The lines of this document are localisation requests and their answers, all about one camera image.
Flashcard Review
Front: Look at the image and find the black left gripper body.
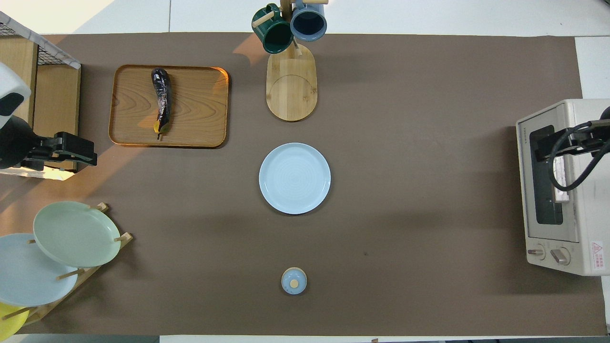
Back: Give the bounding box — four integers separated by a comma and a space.
45, 132, 98, 167

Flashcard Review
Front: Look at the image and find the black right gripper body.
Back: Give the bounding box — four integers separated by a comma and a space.
531, 125, 600, 161

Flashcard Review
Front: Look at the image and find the toaster oven glass door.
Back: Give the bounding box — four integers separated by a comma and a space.
517, 107, 580, 243

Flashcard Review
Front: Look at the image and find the dark purple eggplant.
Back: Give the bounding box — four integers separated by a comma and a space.
151, 68, 173, 141

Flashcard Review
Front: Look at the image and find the light blue round plate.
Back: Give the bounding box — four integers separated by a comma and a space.
259, 142, 331, 215

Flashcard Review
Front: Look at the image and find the cream toaster oven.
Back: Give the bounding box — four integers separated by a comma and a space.
516, 99, 610, 277

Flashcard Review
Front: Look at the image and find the pale green plate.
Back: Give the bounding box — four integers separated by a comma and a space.
33, 201, 122, 268

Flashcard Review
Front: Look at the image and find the wooden plate rack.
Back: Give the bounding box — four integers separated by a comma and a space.
0, 202, 134, 326

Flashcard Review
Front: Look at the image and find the wooden serving tray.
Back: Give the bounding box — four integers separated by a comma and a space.
108, 64, 230, 148

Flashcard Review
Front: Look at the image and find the pale blue racked plate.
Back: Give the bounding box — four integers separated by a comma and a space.
0, 233, 79, 307

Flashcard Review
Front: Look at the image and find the yellow plate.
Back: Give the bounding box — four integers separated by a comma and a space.
0, 302, 30, 337

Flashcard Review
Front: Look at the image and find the brown table mat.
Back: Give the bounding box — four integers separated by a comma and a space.
0, 32, 609, 337

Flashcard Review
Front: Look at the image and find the wooden mug tree stand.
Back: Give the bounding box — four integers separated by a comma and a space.
252, 0, 329, 122

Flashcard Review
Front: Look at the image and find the dark green mug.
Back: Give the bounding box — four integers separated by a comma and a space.
252, 3, 294, 54

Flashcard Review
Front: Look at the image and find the small blue lidded jar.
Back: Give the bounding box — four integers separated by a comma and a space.
281, 267, 308, 295

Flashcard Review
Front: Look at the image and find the blue mug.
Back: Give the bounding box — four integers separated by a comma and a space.
290, 0, 328, 42

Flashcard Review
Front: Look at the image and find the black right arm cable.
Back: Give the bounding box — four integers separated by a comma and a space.
547, 120, 610, 192

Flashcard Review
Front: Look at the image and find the wooden shelf with wire basket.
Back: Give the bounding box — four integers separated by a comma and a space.
0, 11, 82, 182

